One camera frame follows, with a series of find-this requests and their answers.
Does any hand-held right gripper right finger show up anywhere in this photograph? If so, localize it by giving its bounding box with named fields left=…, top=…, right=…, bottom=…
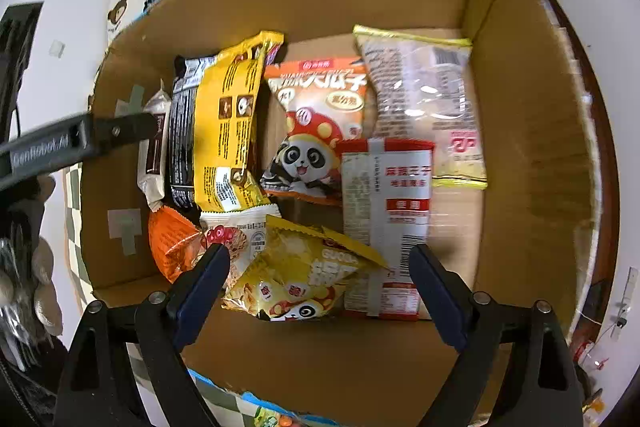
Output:
left=407, top=243, right=586, bottom=427

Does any person's left hand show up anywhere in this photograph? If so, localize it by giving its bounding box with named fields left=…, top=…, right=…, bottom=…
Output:
left=0, top=174, right=65, bottom=373

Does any green candy packet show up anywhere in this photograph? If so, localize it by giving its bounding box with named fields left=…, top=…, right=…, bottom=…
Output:
left=250, top=404, right=321, bottom=427

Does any bear print pillow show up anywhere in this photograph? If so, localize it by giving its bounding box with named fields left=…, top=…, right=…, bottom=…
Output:
left=105, top=0, right=151, bottom=45

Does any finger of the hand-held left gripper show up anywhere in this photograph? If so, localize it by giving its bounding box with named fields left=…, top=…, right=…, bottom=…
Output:
left=81, top=110, right=162, bottom=154

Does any green white checkered mat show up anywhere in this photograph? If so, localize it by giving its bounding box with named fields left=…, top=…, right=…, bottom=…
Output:
left=62, top=164, right=321, bottom=427

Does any white round-print snack packet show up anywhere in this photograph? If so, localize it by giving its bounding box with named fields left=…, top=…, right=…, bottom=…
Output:
left=199, top=205, right=281, bottom=303

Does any orange panda snack packet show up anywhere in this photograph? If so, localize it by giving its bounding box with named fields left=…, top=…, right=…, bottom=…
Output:
left=260, top=57, right=371, bottom=208

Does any yellow panda snack packet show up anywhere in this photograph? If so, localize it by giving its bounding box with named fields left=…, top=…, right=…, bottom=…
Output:
left=220, top=214, right=393, bottom=323

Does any black snack packet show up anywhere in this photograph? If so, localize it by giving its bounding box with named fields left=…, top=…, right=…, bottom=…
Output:
left=167, top=54, right=221, bottom=210

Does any white translucent snack packet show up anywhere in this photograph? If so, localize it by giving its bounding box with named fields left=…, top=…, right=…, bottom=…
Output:
left=136, top=79, right=173, bottom=211

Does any red white snack packet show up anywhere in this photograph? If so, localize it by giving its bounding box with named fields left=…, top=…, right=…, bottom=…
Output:
left=340, top=138, right=437, bottom=322

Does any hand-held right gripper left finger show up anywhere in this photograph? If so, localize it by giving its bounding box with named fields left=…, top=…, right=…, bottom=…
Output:
left=52, top=243, right=232, bottom=427

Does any clear yellow-edged snack packet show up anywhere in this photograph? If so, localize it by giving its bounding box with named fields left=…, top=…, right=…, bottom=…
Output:
left=352, top=24, right=488, bottom=191

